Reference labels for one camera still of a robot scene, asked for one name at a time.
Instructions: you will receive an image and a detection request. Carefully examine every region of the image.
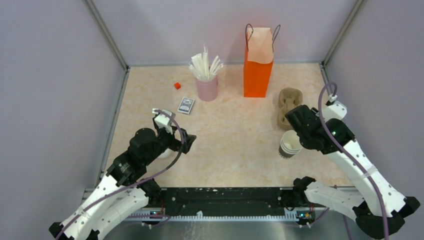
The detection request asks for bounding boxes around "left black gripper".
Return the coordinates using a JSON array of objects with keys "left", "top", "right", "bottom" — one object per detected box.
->
[{"left": 144, "top": 124, "right": 197, "bottom": 165}]

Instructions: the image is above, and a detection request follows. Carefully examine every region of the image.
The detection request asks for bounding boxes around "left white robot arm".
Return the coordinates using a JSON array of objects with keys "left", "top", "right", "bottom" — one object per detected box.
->
[{"left": 48, "top": 126, "right": 197, "bottom": 240}]

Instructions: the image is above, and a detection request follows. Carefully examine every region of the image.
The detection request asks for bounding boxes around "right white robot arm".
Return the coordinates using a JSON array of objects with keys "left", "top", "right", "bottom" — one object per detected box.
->
[{"left": 284, "top": 101, "right": 421, "bottom": 240}]

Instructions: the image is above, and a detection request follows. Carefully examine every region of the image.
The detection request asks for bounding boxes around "stack of white lids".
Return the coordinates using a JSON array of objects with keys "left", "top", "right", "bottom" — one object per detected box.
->
[{"left": 157, "top": 148, "right": 173, "bottom": 159}]

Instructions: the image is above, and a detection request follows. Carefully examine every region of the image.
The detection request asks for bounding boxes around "brown pulp cup carrier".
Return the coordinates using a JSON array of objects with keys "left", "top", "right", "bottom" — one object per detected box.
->
[{"left": 277, "top": 87, "right": 303, "bottom": 130}]

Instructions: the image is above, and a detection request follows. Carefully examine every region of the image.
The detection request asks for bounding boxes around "stack of paper cups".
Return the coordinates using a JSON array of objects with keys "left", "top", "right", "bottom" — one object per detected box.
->
[{"left": 278, "top": 130, "right": 303, "bottom": 159}]

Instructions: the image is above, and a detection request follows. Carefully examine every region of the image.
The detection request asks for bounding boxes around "blue playing card box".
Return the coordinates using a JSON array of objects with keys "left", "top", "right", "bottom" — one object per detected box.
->
[{"left": 177, "top": 97, "right": 195, "bottom": 115}]

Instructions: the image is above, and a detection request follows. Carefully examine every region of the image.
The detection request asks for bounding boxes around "pink straw holder cup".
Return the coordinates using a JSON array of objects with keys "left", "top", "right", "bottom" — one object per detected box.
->
[{"left": 195, "top": 76, "right": 218, "bottom": 102}]

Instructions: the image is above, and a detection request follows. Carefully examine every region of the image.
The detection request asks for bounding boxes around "small orange cube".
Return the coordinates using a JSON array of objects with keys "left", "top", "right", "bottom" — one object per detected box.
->
[{"left": 174, "top": 82, "right": 181, "bottom": 90}]

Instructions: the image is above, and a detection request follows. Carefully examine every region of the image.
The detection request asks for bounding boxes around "white wrapped straws bundle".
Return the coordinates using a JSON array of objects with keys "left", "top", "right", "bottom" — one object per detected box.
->
[{"left": 188, "top": 44, "right": 224, "bottom": 83}]

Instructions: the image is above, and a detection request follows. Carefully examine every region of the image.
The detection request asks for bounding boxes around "orange paper bag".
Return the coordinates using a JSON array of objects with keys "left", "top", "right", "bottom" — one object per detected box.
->
[{"left": 243, "top": 23, "right": 281, "bottom": 98}]

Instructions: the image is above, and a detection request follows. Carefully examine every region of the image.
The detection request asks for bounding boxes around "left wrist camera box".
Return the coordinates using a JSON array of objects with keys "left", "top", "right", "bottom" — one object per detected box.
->
[{"left": 152, "top": 108, "right": 176, "bottom": 134}]

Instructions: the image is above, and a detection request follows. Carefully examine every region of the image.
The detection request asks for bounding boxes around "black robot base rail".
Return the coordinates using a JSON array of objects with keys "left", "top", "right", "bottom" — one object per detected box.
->
[{"left": 139, "top": 187, "right": 316, "bottom": 224}]

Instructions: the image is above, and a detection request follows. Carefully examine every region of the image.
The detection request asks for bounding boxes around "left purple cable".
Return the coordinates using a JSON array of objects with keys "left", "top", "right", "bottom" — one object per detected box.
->
[{"left": 54, "top": 109, "right": 185, "bottom": 240}]

